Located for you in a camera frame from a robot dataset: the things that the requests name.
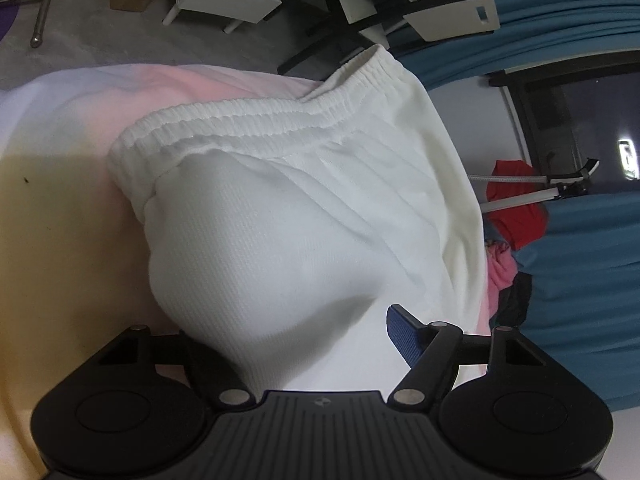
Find purple mat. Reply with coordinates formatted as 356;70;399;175
0;0;22;47

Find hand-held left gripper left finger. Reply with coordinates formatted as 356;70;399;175
98;325;252;406

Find red cloth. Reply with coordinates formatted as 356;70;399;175
486;159;551;252

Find metal pole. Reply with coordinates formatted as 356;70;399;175
30;0;64;49

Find white folding rack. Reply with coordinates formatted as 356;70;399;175
467;158;601;214

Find dark cloth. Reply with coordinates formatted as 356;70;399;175
497;271;534;332

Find black and white chair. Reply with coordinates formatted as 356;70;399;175
276;0;501;77

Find blue curtain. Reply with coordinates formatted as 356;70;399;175
514;194;640;413
389;0;640;92

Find pink cloth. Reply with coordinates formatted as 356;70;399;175
484;240;519;322

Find white elastic-waist pants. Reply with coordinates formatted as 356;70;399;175
107;44;493;397

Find dark window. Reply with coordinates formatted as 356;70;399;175
489;51;640;202

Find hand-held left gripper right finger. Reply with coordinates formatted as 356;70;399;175
386;304;552;407

